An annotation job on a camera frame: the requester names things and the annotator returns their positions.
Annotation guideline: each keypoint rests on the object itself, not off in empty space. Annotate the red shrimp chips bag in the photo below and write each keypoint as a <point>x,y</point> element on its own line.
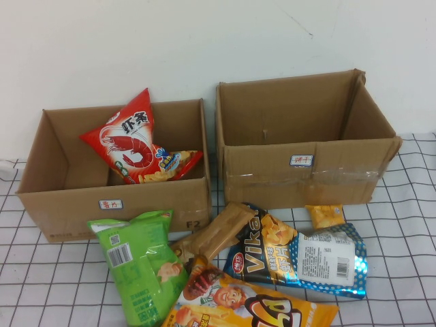
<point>129,146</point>

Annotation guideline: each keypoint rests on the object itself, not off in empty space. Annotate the small yellow snack packet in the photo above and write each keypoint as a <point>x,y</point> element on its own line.
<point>323,216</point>

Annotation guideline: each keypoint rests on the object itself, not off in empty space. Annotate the tall taped cardboard box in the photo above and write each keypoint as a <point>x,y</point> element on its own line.
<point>272,184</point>

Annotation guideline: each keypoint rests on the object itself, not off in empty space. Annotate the white label with red handwriting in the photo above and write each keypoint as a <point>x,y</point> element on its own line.
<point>110,204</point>
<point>301,160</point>

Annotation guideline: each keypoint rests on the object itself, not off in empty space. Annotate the blue Vikat chips bag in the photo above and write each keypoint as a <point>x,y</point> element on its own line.
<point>259,259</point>

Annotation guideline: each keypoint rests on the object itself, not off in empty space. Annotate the green chips bag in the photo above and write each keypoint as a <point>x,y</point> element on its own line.
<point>136,259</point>

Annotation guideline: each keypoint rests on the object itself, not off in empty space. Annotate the large orange chips bag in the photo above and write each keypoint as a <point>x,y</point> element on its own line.
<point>238,306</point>

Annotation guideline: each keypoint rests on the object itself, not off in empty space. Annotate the polka-dot bag with white label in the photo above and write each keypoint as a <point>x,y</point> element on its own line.
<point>327,259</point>

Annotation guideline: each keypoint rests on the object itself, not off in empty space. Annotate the low cardboard box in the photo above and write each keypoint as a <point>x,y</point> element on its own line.
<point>68,211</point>

